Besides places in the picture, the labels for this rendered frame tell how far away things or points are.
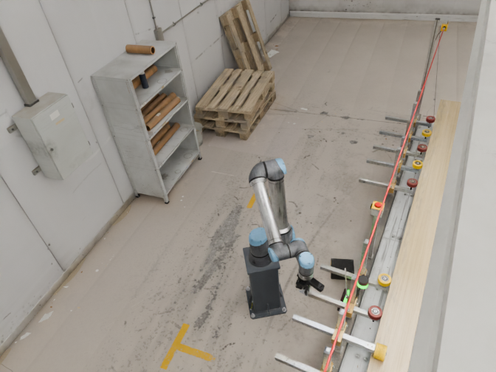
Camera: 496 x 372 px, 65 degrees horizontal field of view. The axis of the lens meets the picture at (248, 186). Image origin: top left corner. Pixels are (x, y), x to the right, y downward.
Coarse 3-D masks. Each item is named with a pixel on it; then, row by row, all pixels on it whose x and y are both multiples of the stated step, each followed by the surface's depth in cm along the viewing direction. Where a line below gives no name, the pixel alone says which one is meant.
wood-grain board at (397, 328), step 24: (456, 120) 368; (432, 144) 345; (432, 168) 320; (432, 192) 300; (432, 216) 281; (408, 240) 267; (432, 240) 265; (408, 264) 252; (408, 288) 239; (384, 312) 229; (408, 312) 227; (384, 336) 218; (408, 336) 217; (384, 360) 208; (408, 360) 207
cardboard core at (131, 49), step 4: (128, 44) 397; (128, 48) 395; (132, 48) 393; (136, 48) 392; (140, 48) 390; (144, 48) 388; (148, 48) 387; (152, 48) 392; (132, 52) 397; (136, 52) 395; (140, 52) 393; (144, 52) 391; (148, 52) 389; (152, 52) 393
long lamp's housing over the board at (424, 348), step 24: (480, 24) 165; (480, 48) 145; (456, 144) 107; (456, 168) 97; (456, 192) 90; (432, 264) 79; (432, 288) 74; (432, 312) 69; (432, 336) 65; (432, 360) 62
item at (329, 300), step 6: (312, 294) 247; (318, 294) 246; (324, 300) 244; (330, 300) 242; (336, 300) 242; (342, 306) 239; (354, 306) 238; (354, 312) 237; (360, 312) 234; (366, 312) 234
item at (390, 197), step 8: (416, 128) 400; (408, 144) 377; (400, 176) 346; (392, 200) 325; (384, 208) 319; (384, 216) 312; (384, 224) 306; (376, 232) 300; (376, 240) 295; (376, 248) 289; (368, 264) 279; (368, 272) 274; (360, 296) 261; (360, 304) 260; (352, 320) 248; (352, 328) 245; (344, 344) 237; (336, 352) 233; (344, 352) 234; (336, 360) 230; (336, 368) 227
